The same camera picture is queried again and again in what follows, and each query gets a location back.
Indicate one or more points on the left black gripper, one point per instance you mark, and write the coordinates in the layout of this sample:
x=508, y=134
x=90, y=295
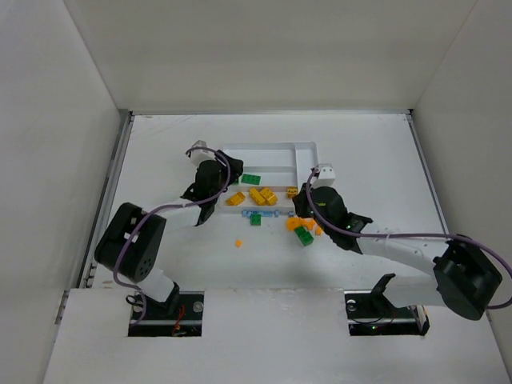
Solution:
x=230, y=165

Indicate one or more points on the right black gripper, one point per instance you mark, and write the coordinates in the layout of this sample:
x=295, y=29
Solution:
x=303, y=200

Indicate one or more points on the orange lego pieces cluster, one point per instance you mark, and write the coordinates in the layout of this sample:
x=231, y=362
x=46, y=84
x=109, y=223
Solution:
x=311, y=225

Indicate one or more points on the yellow lego brick with face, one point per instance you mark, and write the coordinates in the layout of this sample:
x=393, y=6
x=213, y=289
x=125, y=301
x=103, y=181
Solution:
x=292, y=192

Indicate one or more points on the green 2x4 lego brick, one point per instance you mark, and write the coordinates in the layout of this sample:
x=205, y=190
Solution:
x=303, y=235

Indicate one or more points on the large yellow arch lego brick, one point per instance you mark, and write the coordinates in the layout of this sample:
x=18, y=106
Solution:
x=236, y=199

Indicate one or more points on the yellow 2x3 lego brick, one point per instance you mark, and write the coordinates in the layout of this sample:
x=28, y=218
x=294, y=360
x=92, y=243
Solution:
x=264, y=196

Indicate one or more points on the green L-shaped lego brick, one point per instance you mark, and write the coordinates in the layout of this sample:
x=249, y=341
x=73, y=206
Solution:
x=251, y=179

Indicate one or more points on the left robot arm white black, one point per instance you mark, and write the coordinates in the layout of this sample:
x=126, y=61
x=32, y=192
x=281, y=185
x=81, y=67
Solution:
x=130, y=244

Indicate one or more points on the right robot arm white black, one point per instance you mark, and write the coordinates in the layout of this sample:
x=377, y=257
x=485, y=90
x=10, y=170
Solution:
x=456, y=272

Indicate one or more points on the white divided plastic tray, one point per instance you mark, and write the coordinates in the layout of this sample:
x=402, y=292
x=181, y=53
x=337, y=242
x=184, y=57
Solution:
x=280, y=165

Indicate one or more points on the small green square lego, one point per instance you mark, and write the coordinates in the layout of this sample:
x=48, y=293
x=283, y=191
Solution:
x=255, y=219

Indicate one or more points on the light blue lego row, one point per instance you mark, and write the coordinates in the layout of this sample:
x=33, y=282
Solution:
x=262, y=213

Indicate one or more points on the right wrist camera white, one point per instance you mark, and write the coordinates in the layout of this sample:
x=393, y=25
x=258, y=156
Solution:
x=323, y=175

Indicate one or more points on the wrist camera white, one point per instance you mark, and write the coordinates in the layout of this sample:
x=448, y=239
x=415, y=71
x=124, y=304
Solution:
x=323, y=175
x=198, y=153

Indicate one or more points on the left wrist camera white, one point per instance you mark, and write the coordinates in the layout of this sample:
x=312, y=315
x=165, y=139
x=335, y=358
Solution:
x=198, y=153

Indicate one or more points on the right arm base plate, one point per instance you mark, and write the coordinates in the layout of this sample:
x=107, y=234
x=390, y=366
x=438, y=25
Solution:
x=370, y=314

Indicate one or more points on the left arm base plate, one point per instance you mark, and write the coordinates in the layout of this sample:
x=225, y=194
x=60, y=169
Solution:
x=183, y=320

